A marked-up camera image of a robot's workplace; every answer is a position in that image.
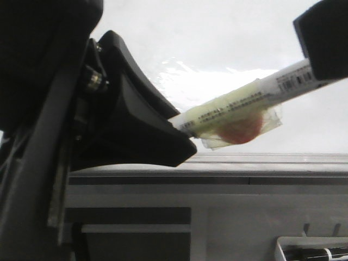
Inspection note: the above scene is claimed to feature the white whiteboard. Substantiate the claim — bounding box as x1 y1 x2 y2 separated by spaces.
0 0 348 154

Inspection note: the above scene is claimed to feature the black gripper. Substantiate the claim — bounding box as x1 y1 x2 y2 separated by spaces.
1 1 108 260

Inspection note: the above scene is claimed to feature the white whiteboard marker with tape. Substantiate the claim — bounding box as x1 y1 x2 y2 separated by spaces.
169 59 336 150

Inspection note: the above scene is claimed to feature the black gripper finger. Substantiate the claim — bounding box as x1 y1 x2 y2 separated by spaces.
293 0 347 80
81 30 197 169

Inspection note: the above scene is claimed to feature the grey aluminium whiteboard frame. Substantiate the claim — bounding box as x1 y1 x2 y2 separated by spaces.
69 153 347 185

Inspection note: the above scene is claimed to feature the white wall-mounted marker tray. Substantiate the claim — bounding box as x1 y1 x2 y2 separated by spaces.
275 237 347 260

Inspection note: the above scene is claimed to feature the black marker in tray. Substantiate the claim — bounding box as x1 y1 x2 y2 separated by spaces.
284 247 347 261

